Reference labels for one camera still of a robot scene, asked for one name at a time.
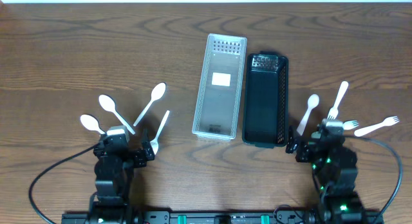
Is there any white spoon bowl down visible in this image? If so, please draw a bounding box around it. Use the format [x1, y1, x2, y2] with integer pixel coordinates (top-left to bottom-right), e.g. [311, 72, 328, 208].
[150, 110, 170, 155]

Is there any white fork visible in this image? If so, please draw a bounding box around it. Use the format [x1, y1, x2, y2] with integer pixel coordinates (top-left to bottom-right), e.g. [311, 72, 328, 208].
[327, 81, 349, 119]
[354, 116, 399, 136]

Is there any pale green fork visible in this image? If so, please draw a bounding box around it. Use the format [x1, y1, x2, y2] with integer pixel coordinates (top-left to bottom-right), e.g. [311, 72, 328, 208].
[342, 120, 359, 131]

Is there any white spoon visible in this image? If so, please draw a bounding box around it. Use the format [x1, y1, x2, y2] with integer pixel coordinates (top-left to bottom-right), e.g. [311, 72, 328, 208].
[80, 114, 106, 135]
[133, 82, 166, 126]
[98, 95, 136, 135]
[297, 94, 320, 135]

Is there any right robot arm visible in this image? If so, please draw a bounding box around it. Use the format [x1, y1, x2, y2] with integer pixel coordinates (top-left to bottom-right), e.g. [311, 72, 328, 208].
[286, 124, 368, 224]

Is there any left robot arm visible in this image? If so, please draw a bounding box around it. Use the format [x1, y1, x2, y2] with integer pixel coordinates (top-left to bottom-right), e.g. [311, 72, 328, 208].
[85, 129, 155, 224]

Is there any black plastic basket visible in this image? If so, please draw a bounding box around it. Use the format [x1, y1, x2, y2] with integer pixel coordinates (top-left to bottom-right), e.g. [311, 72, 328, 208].
[242, 51, 288, 149]

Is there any clear plastic basket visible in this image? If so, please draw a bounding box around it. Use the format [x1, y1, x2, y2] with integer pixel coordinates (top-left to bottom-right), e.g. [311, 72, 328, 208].
[192, 33, 247, 142]

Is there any white sticker label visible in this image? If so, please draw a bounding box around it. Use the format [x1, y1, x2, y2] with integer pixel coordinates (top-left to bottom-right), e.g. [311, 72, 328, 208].
[212, 72, 231, 87]

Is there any right black cable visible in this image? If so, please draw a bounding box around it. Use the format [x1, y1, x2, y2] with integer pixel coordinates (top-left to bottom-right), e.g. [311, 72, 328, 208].
[344, 135, 404, 224]

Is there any black cable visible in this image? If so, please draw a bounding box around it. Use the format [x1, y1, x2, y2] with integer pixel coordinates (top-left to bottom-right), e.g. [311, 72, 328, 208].
[344, 135, 404, 224]
[28, 143, 100, 224]

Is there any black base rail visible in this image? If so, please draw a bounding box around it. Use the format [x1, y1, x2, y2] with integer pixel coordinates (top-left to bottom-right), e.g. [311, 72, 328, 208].
[61, 209, 386, 224]

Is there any left black cable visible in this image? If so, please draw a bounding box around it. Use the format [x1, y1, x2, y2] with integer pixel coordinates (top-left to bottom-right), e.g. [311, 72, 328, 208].
[28, 143, 100, 224]

